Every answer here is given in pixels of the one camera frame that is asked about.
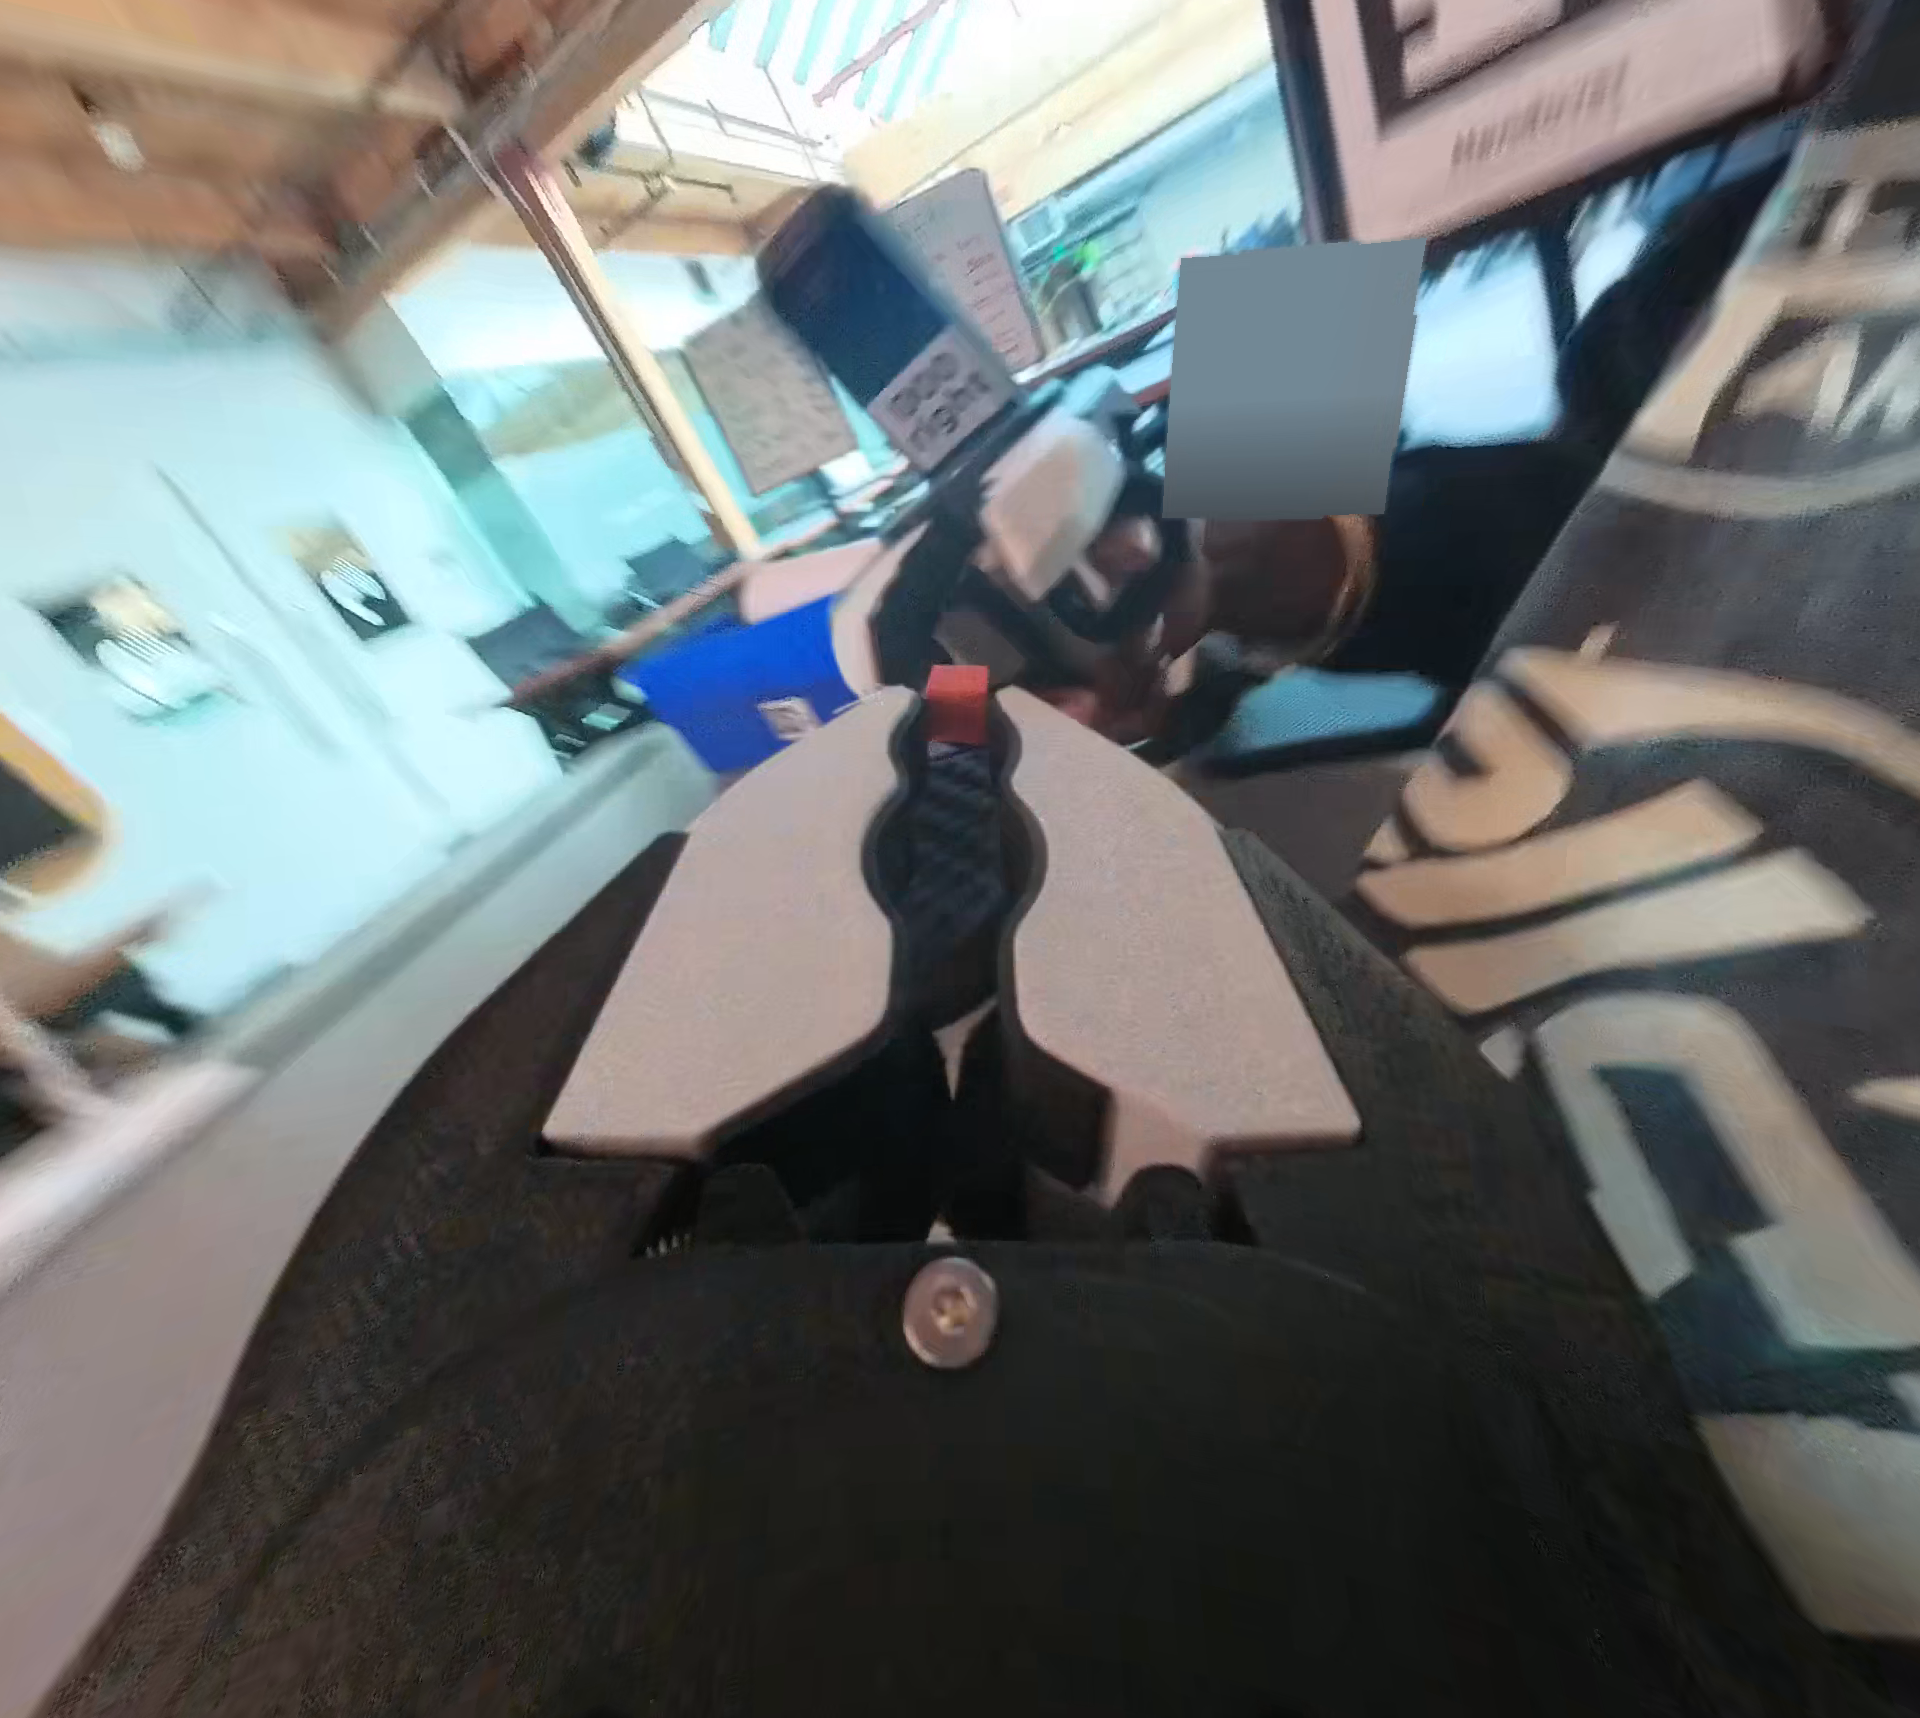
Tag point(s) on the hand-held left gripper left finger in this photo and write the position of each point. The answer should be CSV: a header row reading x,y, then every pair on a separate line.
x,y
750,984

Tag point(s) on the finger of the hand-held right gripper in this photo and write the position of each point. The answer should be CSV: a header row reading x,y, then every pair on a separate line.
x,y
872,622

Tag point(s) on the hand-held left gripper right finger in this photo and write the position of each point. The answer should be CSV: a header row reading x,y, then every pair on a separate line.
x,y
1185,984

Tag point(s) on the red cube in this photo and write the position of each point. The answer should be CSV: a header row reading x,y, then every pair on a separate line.
x,y
958,707

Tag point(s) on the blue plastic bin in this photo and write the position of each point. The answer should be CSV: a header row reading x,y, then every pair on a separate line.
x,y
736,690

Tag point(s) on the person's right hand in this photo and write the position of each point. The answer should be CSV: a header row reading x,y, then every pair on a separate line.
x,y
1275,585

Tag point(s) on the whiteboard with green writing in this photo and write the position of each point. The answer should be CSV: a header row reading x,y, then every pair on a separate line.
x,y
765,398

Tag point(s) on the whiteboard with red writing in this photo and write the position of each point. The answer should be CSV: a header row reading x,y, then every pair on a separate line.
x,y
977,263

